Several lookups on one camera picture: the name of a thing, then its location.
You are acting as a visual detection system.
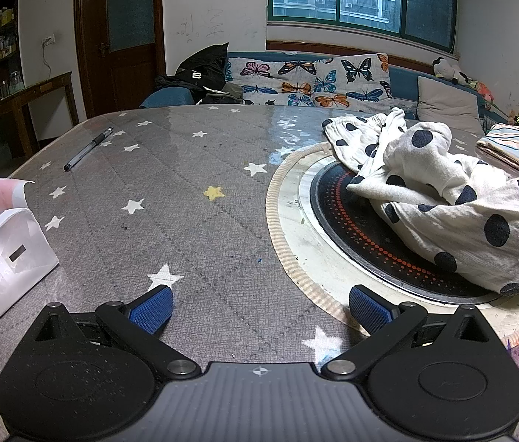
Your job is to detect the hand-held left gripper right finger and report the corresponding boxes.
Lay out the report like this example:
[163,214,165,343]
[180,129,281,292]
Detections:
[319,285,502,380]

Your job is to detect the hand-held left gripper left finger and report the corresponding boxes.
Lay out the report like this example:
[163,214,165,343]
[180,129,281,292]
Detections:
[29,284,201,380]

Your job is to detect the white polka dot pants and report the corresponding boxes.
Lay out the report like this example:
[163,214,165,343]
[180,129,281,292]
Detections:
[323,107,519,296]

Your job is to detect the grey star tablecloth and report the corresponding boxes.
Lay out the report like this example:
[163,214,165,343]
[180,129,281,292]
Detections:
[0,104,519,442]

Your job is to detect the white paper box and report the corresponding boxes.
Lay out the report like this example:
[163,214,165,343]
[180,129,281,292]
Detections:
[0,177,60,325]

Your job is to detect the black pen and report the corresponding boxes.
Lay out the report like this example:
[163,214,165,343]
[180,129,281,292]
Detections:
[64,126,114,172]

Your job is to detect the grey cushion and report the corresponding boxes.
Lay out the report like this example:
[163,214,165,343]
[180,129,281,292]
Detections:
[417,75,483,135]

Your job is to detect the butterfly print pillow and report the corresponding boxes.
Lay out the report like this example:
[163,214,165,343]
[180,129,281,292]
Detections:
[313,54,393,111]
[224,56,334,108]

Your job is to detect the dark grey garment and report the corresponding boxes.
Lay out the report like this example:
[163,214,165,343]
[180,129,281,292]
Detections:
[201,82,245,105]

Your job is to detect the brown wooden door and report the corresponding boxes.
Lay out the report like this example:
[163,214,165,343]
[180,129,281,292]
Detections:
[74,0,167,120]

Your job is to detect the pink plush toy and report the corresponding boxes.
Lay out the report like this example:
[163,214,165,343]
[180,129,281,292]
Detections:
[464,77,494,102]

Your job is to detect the black jacket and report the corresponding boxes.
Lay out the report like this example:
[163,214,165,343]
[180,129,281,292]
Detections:
[155,43,229,95]

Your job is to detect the wooden side table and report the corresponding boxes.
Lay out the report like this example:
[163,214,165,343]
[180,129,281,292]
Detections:
[0,71,80,178]

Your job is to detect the panda plush toy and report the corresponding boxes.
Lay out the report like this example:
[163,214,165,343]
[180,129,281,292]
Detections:
[432,57,465,84]

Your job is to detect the green framed window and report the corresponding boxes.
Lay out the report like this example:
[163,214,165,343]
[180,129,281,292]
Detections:
[266,0,458,53]

